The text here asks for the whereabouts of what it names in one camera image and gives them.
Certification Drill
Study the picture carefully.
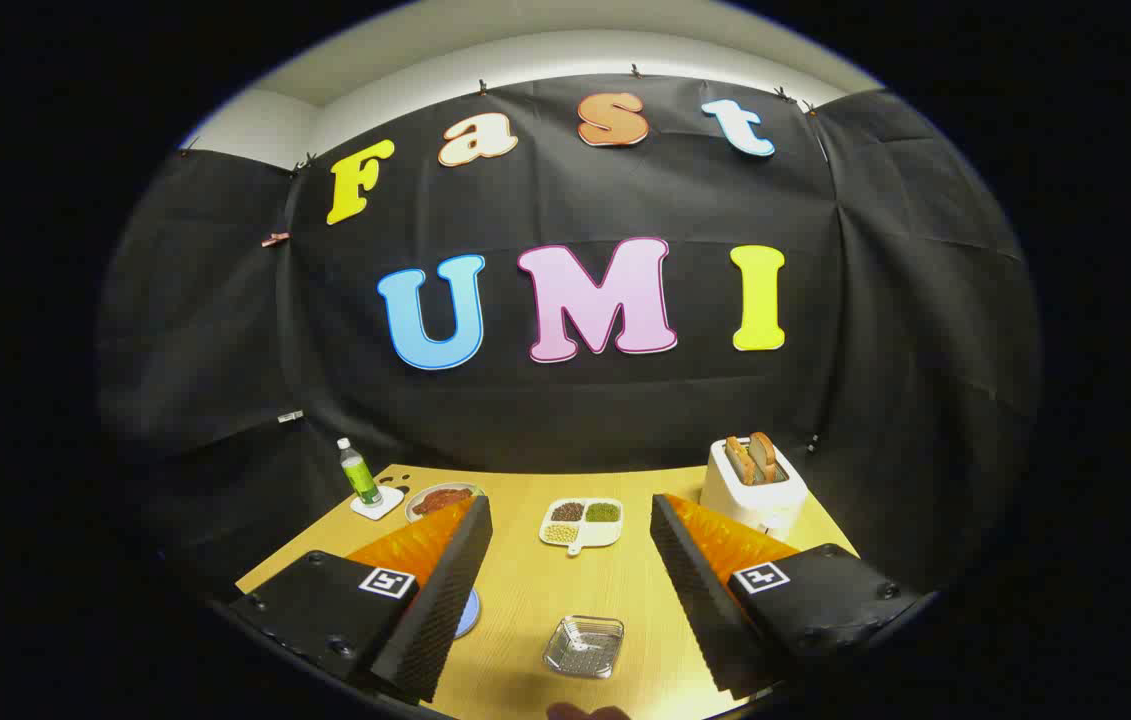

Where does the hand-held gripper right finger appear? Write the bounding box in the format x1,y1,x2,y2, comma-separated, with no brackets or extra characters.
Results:
650,493,926,701

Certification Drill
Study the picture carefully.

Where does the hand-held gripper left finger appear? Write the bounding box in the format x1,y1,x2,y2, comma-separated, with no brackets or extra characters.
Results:
228,494,494,705

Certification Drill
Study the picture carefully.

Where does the oval plate of food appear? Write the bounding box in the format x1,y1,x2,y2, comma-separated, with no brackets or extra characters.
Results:
405,482,486,524

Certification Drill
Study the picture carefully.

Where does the brown meat slice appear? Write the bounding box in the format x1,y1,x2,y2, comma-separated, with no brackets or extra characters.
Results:
413,487,476,515

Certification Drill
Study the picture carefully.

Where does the white toaster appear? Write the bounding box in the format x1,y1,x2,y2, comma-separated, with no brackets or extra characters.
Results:
700,437,809,531

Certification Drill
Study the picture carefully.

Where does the white divided dish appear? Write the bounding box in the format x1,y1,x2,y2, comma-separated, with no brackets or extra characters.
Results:
539,497,624,557

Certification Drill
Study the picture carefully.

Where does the white square coaster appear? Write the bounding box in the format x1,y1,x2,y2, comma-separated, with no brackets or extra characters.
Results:
350,485,405,521

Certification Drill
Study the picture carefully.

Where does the metal perforated tray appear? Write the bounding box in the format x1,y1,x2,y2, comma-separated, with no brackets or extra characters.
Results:
542,615,626,681

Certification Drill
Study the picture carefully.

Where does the green drink bottle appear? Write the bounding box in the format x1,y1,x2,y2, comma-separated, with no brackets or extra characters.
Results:
337,437,384,508

